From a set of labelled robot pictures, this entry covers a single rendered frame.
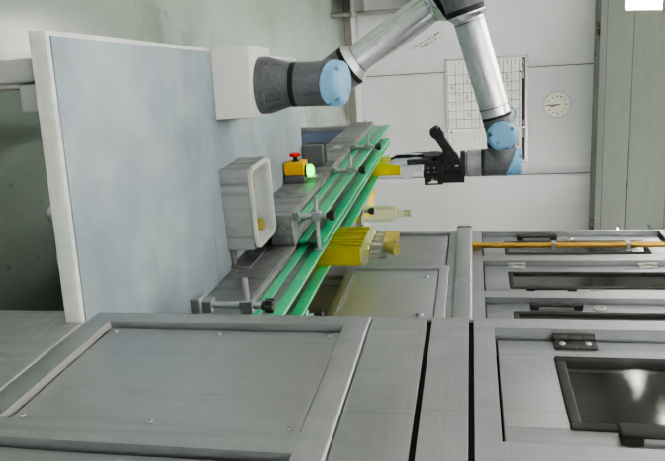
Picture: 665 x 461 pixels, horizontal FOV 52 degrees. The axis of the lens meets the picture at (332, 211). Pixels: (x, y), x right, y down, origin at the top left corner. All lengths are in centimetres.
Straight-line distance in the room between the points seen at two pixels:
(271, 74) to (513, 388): 112
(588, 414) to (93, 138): 90
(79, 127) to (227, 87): 63
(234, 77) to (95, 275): 73
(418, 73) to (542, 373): 700
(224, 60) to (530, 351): 111
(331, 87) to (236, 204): 39
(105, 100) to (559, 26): 686
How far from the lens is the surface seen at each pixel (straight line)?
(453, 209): 813
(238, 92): 178
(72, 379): 108
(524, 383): 96
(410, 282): 218
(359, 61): 190
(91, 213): 126
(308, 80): 177
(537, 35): 785
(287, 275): 183
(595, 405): 94
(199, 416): 92
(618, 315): 210
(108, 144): 131
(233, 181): 179
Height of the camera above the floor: 140
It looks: 12 degrees down
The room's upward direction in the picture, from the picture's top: 89 degrees clockwise
